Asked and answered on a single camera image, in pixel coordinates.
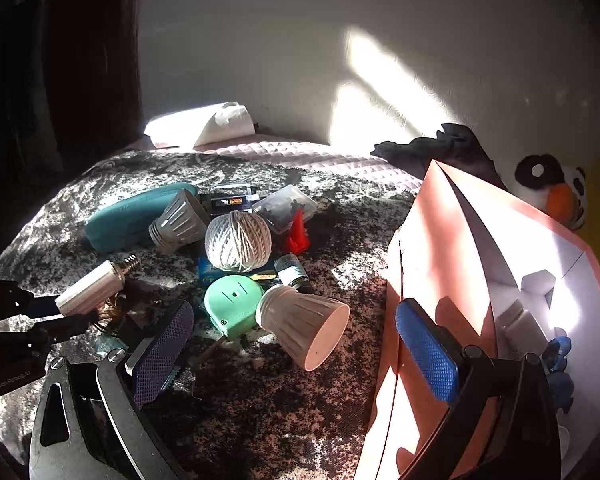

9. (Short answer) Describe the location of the copper wire bundle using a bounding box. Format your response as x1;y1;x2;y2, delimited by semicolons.
92;294;136;336

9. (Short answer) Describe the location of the white tube led bulb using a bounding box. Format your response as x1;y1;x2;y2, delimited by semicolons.
55;255;140;316

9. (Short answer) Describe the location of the mint green tape measure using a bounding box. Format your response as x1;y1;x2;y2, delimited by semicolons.
204;275;264;340

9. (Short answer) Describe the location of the blue toy figure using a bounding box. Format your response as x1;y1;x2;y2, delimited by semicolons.
541;335;574;414

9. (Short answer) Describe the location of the white pill bottle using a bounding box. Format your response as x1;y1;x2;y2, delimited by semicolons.
496;299;547;358

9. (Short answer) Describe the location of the pink storage box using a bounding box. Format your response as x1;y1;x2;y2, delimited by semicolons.
356;162;600;479

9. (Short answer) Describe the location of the blue card package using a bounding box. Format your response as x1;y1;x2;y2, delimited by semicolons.
197;256;277;288

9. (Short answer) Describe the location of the teal glasses case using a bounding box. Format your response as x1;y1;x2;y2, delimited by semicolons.
84;182;198;255

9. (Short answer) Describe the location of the white ribbed lamp shade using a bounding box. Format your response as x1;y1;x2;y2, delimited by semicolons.
256;285;350;372

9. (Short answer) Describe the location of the small labelled can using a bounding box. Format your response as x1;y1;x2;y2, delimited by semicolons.
274;254;314;294

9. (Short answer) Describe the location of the patterned bed cover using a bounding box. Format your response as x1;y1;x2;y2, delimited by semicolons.
0;134;426;480

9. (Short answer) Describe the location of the red plastic cone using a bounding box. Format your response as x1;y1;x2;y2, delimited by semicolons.
283;210;310;255

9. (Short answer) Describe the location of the black battery pack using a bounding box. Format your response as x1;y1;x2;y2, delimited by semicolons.
200;183;260;217

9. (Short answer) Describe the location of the clear screw box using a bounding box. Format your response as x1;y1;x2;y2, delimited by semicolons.
252;184;317;235

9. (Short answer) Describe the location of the panda plush toy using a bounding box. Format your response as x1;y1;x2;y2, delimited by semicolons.
512;154;588;231

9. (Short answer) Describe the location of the black cloth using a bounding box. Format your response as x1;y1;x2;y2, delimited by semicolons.
370;122;506;191

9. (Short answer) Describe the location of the white string ball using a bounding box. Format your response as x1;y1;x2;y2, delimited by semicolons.
204;211;272;272

